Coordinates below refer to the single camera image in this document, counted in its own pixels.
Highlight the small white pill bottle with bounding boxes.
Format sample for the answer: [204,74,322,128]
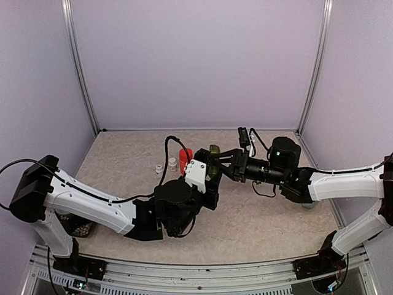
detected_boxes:
[168,157,177,172]

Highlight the right aluminium frame post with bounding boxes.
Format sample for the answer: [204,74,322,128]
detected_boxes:
[297,0,334,137]

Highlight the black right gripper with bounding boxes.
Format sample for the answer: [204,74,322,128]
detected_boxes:
[209,149,288,186]

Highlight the light blue mug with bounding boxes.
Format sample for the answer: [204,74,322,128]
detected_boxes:
[302,201,318,209]

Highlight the left aluminium frame post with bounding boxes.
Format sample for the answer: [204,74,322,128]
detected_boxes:
[61,0,100,137]

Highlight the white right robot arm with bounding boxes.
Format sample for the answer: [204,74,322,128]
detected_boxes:
[211,136,392,273]

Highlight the green pill organizer box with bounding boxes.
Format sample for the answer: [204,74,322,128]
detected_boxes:
[208,144,220,179]

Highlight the red cylindrical can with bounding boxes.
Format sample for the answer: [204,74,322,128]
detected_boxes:
[179,148,193,175]

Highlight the aluminium frame post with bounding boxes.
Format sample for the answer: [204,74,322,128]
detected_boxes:
[61,0,100,137]
[297,0,334,137]

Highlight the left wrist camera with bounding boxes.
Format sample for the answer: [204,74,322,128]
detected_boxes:
[184,159,207,194]

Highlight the front aluminium rail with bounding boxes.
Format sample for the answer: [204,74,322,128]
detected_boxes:
[28,246,377,294]

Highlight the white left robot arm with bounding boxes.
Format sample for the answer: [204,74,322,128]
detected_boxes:
[9,155,222,273]

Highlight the black square tray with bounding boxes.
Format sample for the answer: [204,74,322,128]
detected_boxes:
[57,213,93,238]

